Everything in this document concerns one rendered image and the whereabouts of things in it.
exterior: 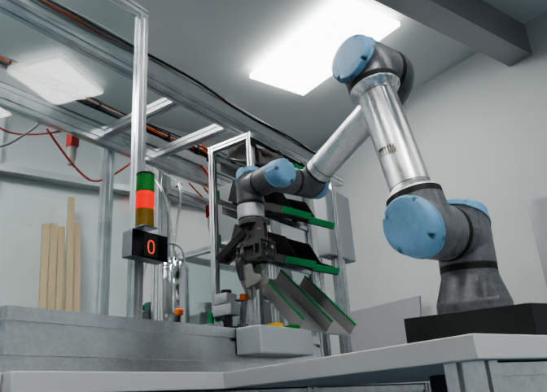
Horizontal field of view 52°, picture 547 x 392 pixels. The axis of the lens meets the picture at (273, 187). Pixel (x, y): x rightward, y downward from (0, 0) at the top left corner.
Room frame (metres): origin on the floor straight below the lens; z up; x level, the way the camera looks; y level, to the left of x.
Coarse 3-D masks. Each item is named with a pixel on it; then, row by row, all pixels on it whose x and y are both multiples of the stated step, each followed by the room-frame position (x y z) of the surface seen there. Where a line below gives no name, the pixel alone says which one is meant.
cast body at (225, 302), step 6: (216, 294) 1.52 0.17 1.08; (222, 294) 1.51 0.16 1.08; (228, 294) 1.50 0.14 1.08; (234, 294) 1.53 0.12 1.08; (216, 300) 1.52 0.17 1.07; (222, 300) 1.51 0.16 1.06; (228, 300) 1.50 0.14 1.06; (234, 300) 1.53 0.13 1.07; (216, 306) 1.52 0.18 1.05; (222, 306) 1.51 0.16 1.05; (228, 306) 1.50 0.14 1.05; (234, 306) 1.51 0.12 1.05; (240, 306) 1.53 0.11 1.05; (216, 312) 1.52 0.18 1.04; (222, 312) 1.51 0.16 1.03; (228, 312) 1.50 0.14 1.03; (234, 312) 1.51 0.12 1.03; (216, 318) 1.55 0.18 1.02
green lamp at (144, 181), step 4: (136, 176) 1.43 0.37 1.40; (140, 176) 1.41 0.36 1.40; (144, 176) 1.41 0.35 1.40; (148, 176) 1.42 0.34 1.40; (152, 176) 1.43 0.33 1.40; (136, 180) 1.42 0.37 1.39; (140, 180) 1.41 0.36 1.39; (144, 180) 1.41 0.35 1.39; (148, 180) 1.42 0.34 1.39; (152, 180) 1.43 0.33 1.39; (136, 184) 1.42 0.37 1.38; (140, 184) 1.41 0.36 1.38; (144, 184) 1.41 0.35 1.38; (148, 184) 1.42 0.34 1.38; (152, 184) 1.43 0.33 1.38; (136, 188) 1.42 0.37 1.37; (140, 188) 1.41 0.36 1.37; (144, 188) 1.41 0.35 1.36; (148, 188) 1.42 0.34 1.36; (152, 188) 1.43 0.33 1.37
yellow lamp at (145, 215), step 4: (140, 208) 1.41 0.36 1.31; (144, 208) 1.41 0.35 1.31; (148, 208) 1.42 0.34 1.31; (136, 212) 1.42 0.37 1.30; (140, 212) 1.41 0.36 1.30; (144, 212) 1.41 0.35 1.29; (148, 212) 1.42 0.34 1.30; (152, 212) 1.43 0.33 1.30; (136, 216) 1.42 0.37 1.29; (140, 216) 1.41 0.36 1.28; (144, 216) 1.41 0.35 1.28; (148, 216) 1.42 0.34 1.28; (152, 216) 1.43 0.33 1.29; (136, 220) 1.42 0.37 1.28; (140, 220) 1.41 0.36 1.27; (144, 220) 1.41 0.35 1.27; (148, 220) 1.42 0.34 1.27; (152, 220) 1.43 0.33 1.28; (136, 224) 1.42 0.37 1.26; (140, 224) 1.41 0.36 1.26; (148, 224) 1.42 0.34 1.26; (152, 224) 1.43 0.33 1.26
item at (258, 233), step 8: (240, 224) 1.46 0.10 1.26; (248, 224) 1.46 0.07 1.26; (256, 224) 1.44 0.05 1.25; (264, 224) 1.45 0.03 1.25; (248, 232) 1.46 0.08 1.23; (256, 232) 1.44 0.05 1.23; (264, 232) 1.45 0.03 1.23; (248, 240) 1.44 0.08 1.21; (256, 240) 1.42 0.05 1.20; (264, 240) 1.44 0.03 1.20; (272, 240) 1.46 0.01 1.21; (240, 248) 1.45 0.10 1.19; (248, 248) 1.45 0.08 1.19; (256, 248) 1.44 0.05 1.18; (264, 248) 1.43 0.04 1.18; (272, 248) 1.46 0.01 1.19; (248, 256) 1.45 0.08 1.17; (256, 256) 1.42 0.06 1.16; (264, 256) 1.43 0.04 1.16; (272, 256) 1.45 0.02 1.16
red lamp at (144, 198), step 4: (136, 192) 1.42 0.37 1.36; (140, 192) 1.41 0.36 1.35; (144, 192) 1.41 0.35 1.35; (148, 192) 1.42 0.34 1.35; (152, 192) 1.43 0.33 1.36; (136, 196) 1.42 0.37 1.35; (140, 196) 1.41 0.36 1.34; (144, 196) 1.41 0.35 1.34; (148, 196) 1.42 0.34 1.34; (152, 196) 1.43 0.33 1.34; (136, 200) 1.42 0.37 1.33; (140, 200) 1.41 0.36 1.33; (144, 200) 1.41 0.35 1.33; (148, 200) 1.42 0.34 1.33; (152, 200) 1.43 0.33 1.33; (136, 204) 1.42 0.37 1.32; (140, 204) 1.41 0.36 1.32; (144, 204) 1.41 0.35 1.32; (148, 204) 1.42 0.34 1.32; (152, 204) 1.43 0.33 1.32; (136, 208) 1.42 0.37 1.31; (152, 208) 1.43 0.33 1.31
